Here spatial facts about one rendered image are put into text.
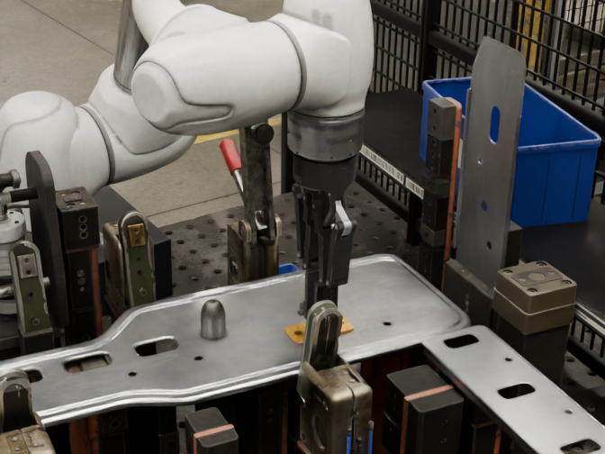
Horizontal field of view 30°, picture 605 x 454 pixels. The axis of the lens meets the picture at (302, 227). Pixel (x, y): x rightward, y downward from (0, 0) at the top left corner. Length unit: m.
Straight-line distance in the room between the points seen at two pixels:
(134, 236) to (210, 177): 2.86
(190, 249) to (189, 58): 1.19
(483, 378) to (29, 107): 0.97
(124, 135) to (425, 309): 0.74
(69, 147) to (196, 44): 0.86
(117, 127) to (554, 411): 1.01
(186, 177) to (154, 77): 3.22
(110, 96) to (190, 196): 2.20
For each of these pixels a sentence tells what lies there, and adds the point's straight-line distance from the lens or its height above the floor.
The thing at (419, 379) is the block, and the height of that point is 0.98.
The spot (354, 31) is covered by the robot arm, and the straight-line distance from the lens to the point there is 1.25.
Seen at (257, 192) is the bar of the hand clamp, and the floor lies 1.11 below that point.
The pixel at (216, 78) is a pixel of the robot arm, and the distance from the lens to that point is 1.15.
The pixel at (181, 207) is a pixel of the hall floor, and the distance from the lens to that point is 4.12.
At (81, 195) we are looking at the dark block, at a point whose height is 1.12.
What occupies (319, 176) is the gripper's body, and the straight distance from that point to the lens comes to 1.31.
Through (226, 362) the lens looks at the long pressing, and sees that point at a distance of 1.39.
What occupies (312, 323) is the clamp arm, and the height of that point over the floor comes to 1.10.
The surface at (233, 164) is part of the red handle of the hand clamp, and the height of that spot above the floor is 1.13.
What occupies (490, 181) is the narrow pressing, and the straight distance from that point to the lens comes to 1.53.
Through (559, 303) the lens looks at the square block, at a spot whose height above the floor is 1.04.
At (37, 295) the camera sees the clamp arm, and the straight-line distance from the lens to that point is 1.49.
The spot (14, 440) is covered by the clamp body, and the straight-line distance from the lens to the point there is 1.22.
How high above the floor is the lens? 1.76
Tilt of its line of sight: 26 degrees down
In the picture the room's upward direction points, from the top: 1 degrees clockwise
